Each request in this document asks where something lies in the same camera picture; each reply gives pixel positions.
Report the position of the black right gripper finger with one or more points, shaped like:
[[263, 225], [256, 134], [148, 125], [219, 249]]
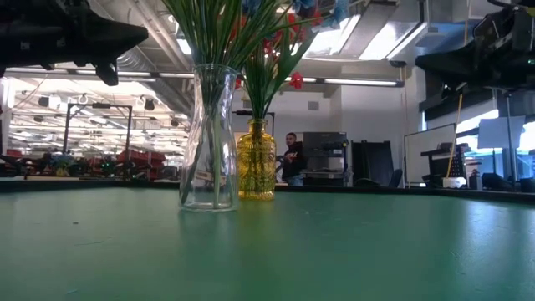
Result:
[[455, 64]]

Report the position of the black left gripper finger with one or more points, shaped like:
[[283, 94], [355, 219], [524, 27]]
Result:
[[108, 74], [119, 39]]

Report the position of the clear glass vase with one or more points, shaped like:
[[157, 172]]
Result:
[[209, 146]]

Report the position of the red flower bunch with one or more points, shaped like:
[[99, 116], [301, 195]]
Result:
[[276, 42]]

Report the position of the small red flower sprig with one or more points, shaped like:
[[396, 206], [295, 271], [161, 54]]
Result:
[[296, 80]]

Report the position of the yellow glass vase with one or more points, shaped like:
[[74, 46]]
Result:
[[257, 167]]

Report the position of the black ceiling spotlight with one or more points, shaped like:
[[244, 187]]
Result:
[[149, 104]]

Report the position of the white rectangular screen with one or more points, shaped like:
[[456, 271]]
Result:
[[501, 131]]

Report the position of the white partition panel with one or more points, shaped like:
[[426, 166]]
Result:
[[430, 142]]

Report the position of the red equipment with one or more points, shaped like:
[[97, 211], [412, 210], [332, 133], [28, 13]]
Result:
[[138, 156]]

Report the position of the black shelf cart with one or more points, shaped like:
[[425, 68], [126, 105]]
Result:
[[443, 163]]

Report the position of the long ceiling light bar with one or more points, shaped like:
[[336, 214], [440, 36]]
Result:
[[355, 82]]

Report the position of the black equipment cabinet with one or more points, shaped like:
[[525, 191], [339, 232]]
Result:
[[324, 146]]

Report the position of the person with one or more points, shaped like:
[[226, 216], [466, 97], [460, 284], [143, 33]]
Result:
[[294, 159]]

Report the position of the wide silver ventilation duct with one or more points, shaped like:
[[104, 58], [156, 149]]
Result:
[[134, 62]]

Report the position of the white ceiling air duct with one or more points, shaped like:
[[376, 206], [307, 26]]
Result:
[[443, 33]]

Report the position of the black security camera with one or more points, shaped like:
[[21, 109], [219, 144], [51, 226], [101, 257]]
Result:
[[398, 64]]

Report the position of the grey wall vent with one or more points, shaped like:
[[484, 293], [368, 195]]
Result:
[[313, 105]]

